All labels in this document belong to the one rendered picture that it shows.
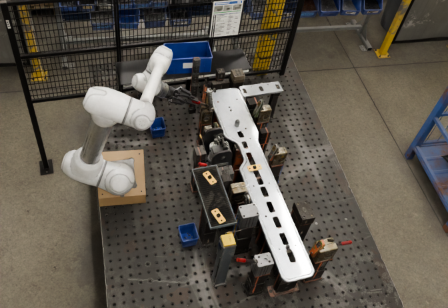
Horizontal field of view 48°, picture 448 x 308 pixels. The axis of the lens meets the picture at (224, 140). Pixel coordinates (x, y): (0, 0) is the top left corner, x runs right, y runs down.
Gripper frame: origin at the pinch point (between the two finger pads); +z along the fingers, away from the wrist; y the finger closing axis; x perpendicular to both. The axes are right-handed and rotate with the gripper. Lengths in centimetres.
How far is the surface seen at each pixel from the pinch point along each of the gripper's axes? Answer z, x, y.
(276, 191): 36, -65, 6
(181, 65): 4.2, 36.0, -1.7
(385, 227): 189, -57, -13
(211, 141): 6.7, -28.9, -2.5
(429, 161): 230, -15, 33
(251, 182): 26, -56, 0
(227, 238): -7, -95, -3
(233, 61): 41, 42, 13
